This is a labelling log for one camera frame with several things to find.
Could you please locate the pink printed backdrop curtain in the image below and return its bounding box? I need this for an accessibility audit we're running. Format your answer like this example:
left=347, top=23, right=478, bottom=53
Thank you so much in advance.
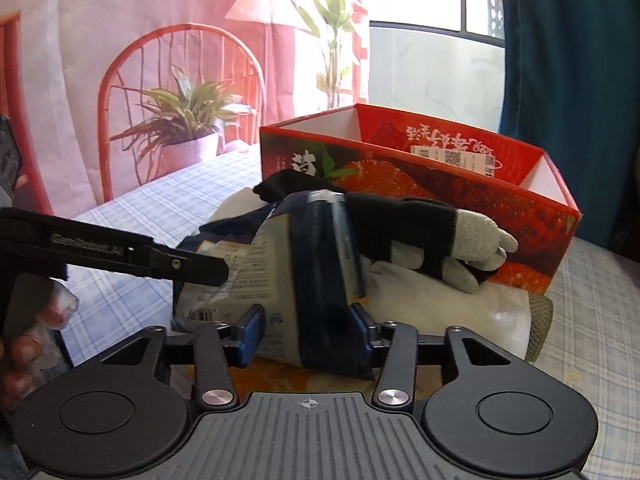
left=1, top=0, right=368, bottom=217

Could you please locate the red strawberry cardboard box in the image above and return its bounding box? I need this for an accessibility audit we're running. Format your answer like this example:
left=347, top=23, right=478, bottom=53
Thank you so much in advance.
left=259, top=104, right=582, bottom=294

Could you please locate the dark blue packaged item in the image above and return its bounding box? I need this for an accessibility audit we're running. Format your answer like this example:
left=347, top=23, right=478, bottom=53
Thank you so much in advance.
left=172, top=190, right=373, bottom=377

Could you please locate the orange floral pouch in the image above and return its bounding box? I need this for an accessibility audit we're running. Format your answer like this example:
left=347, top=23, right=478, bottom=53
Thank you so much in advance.
left=229, top=358, right=376, bottom=401

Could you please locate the person's left hand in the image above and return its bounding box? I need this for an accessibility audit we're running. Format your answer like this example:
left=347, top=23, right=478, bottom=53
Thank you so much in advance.
left=1, top=274, right=78, bottom=412

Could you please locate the plaid tablecloth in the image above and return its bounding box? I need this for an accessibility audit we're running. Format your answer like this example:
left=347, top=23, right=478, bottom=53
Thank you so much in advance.
left=0, top=142, right=640, bottom=480

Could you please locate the black grey glove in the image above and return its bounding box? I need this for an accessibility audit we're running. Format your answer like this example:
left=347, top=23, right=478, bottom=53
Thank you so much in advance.
left=254, top=169, right=518, bottom=294

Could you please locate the white cloth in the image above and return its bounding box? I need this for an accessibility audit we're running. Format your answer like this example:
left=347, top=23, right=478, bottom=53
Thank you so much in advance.
left=212, top=188, right=530, bottom=358

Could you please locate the dark teal curtain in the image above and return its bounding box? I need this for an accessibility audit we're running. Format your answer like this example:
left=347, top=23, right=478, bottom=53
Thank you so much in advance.
left=499, top=0, right=639, bottom=260

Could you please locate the grey knitted towel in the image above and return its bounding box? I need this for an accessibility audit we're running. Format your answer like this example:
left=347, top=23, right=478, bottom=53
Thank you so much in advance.
left=525, top=292, right=553, bottom=363

